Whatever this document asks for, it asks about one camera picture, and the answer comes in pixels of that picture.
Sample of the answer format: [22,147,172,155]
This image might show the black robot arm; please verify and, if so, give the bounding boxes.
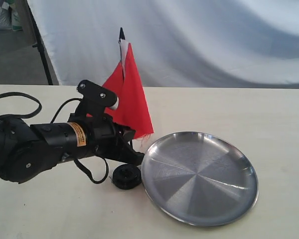
[0,115,144,184]

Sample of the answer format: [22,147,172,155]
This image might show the white sacks in background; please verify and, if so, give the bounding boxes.
[0,0,22,31]

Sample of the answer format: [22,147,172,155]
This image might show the red flag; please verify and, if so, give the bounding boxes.
[101,28,154,143]

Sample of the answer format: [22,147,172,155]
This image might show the white backdrop cloth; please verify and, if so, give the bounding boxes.
[28,0,299,88]

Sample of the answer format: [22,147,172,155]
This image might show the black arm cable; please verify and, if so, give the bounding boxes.
[0,92,109,185]

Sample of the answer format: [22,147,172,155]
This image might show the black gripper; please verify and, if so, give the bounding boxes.
[92,114,145,165]

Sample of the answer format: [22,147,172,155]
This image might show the black round flag base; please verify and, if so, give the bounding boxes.
[111,164,142,190]

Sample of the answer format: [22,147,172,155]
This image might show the black backdrop stand pole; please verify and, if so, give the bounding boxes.
[28,5,53,86]

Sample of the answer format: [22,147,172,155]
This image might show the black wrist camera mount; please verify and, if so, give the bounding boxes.
[69,80,119,124]

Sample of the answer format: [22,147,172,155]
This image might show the round steel plate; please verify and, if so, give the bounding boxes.
[141,131,259,227]

